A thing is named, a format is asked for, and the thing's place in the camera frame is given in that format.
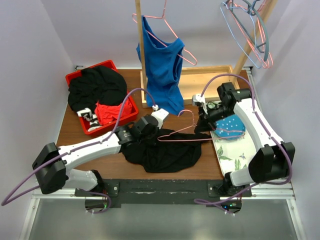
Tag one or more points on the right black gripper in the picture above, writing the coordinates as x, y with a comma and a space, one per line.
205, 123

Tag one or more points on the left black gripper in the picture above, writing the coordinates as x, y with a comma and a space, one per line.
152, 140

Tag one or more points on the black tank top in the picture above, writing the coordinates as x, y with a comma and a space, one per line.
166, 157

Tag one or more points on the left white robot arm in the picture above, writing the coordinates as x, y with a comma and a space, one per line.
57, 166

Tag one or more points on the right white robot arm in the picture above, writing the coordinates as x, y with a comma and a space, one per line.
273, 158

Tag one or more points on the blue tank top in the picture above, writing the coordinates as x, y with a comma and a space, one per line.
163, 66

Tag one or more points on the grey plastic hanger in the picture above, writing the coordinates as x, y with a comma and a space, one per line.
259, 43

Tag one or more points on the blue dotted plate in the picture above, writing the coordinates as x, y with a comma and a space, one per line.
230, 128

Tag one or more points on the floral serving tray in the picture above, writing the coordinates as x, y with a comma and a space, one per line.
234, 155

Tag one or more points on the red garment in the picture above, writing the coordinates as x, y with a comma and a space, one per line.
107, 114

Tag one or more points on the black white striped garment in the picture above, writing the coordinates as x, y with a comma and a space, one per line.
90, 117

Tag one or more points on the black clothes pile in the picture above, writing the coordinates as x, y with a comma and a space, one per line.
99, 84

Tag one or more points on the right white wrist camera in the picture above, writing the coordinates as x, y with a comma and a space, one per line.
198, 100

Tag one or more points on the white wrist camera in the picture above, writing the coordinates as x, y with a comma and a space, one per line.
198, 100
160, 115

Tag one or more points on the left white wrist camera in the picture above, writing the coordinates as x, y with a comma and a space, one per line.
160, 115

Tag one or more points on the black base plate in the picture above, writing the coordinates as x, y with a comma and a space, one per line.
164, 192

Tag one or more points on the blue wire hanger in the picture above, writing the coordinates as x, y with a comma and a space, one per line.
248, 54

